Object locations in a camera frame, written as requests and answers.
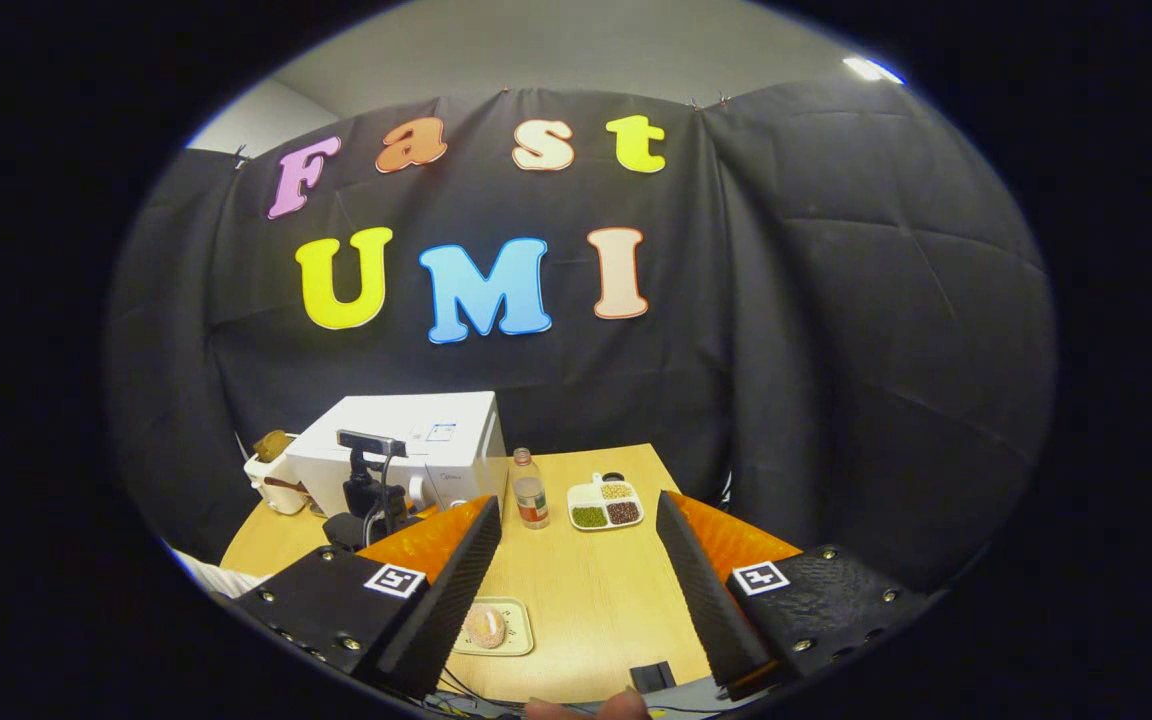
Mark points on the brown toast slice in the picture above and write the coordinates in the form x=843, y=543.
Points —
x=273, y=445

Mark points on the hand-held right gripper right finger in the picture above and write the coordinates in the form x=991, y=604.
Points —
x=701, y=600

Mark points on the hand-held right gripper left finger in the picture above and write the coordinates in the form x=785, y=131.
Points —
x=436, y=610

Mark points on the coconut-coated doughnut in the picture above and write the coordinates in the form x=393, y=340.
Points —
x=486, y=628

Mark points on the ceiling light panel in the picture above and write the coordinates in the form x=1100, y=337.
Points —
x=871, y=69

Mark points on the small cream tray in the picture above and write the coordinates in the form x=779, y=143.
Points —
x=518, y=640

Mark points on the white toaster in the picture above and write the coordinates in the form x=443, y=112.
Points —
x=276, y=490

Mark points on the white flat sheet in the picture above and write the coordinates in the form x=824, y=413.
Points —
x=216, y=575

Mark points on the white microwave oven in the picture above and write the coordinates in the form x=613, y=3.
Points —
x=406, y=420

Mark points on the white divided plate of beans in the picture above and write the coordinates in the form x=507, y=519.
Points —
x=604, y=503

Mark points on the black backdrop cloth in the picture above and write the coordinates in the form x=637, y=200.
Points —
x=836, y=350

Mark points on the clear bottle with red label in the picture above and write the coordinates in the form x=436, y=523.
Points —
x=531, y=495

